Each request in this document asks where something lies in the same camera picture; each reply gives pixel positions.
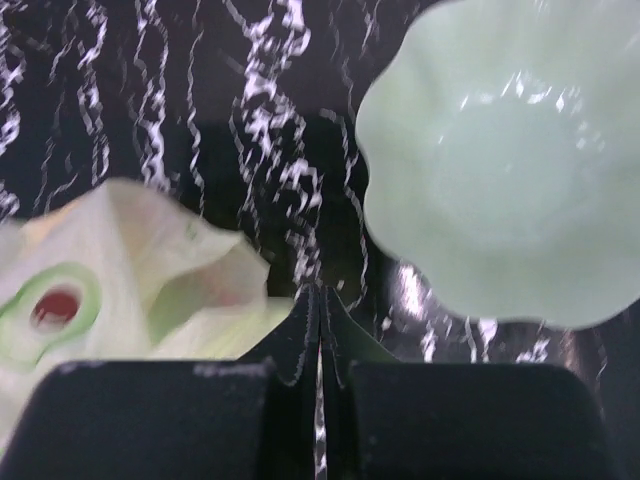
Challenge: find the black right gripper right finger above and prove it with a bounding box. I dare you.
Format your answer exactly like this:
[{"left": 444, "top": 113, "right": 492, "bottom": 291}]
[{"left": 320, "top": 288, "right": 639, "bottom": 479}]

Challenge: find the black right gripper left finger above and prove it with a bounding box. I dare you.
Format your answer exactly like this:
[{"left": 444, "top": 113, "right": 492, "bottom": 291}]
[{"left": 1, "top": 286, "right": 320, "bottom": 479}]

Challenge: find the light green plastic bag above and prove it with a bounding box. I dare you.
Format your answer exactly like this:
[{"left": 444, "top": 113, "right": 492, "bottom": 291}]
[{"left": 1, "top": 180, "right": 293, "bottom": 441}]

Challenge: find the light green wavy bowl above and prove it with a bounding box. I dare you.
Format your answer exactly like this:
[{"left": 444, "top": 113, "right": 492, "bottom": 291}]
[{"left": 355, "top": 1, "right": 639, "bottom": 328}]

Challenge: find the black marble pattern mat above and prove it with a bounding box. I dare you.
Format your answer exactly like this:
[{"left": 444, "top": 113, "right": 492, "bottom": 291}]
[{"left": 0, "top": 0, "right": 640, "bottom": 366}]

